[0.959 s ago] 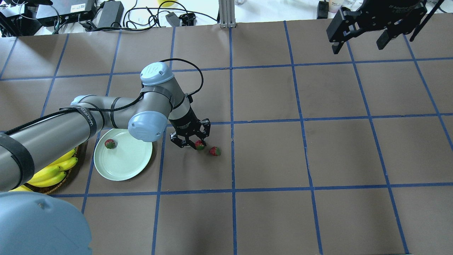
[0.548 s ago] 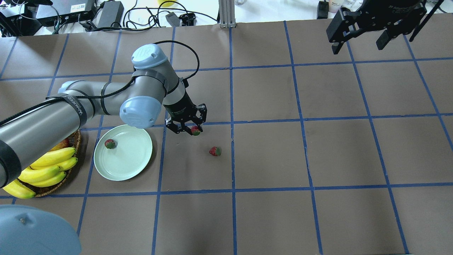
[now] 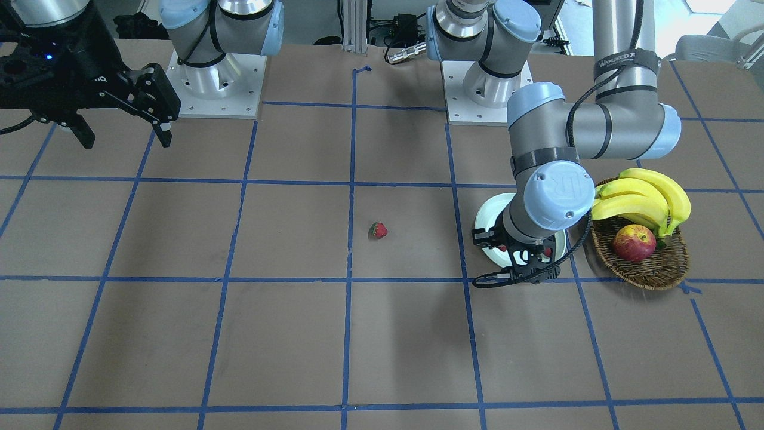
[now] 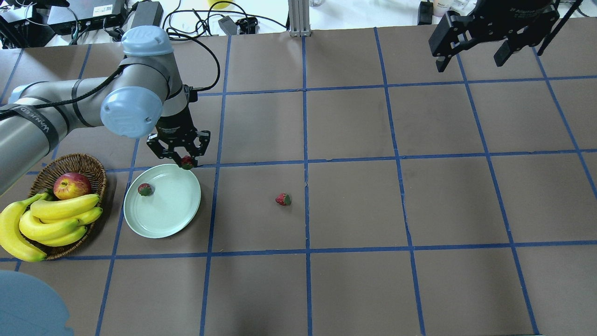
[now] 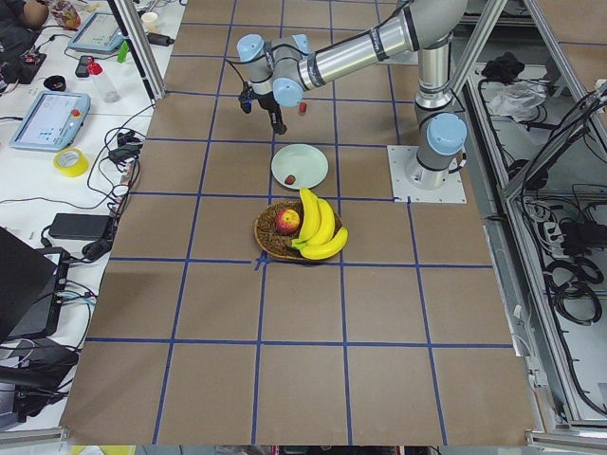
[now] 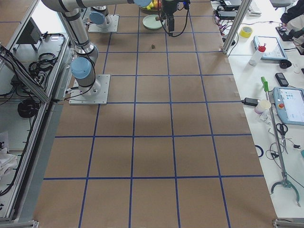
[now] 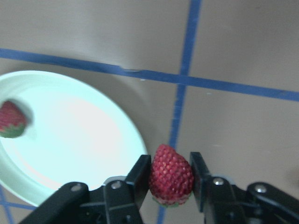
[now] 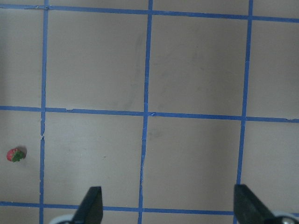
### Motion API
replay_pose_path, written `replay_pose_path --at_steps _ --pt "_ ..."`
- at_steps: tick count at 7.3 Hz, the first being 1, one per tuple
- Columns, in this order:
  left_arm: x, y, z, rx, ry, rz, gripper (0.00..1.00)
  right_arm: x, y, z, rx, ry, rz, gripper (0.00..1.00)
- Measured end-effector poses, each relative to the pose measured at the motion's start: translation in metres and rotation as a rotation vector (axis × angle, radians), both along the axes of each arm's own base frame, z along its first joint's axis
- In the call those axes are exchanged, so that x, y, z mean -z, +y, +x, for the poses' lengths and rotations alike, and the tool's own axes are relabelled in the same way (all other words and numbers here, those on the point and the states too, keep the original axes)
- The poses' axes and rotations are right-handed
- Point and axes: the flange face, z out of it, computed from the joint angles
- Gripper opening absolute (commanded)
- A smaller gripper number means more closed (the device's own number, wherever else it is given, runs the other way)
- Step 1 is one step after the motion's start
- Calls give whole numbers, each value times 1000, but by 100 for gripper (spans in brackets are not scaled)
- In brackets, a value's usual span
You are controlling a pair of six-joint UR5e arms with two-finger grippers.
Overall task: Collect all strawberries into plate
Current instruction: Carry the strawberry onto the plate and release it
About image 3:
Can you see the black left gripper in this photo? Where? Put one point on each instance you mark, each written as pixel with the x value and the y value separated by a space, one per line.
pixel 482 236

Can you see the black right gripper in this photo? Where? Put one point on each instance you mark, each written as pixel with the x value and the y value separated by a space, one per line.
pixel 89 51

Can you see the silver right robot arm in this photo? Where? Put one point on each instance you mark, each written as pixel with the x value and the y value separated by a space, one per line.
pixel 202 32

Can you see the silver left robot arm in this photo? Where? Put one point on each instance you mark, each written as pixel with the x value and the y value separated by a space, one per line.
pixel 619 117

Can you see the light green plate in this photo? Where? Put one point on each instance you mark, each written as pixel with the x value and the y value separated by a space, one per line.
pixel 487 217

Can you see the red apple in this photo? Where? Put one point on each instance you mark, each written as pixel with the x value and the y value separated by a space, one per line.
pixel 634 243

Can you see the yellow banana bunch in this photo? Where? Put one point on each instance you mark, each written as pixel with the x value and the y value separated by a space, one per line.
pixel 646 197

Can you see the wicker fruit basket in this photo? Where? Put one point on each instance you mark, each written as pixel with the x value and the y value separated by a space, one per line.
pixel 665 269

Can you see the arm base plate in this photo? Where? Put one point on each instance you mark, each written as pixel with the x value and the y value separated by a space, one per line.
pixel 230 89
pixel 473 97

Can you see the silver cable connector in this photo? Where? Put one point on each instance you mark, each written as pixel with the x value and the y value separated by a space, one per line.
pixel 405 54

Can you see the aluminium frame post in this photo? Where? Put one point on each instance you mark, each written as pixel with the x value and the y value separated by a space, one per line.
pixel 354 18

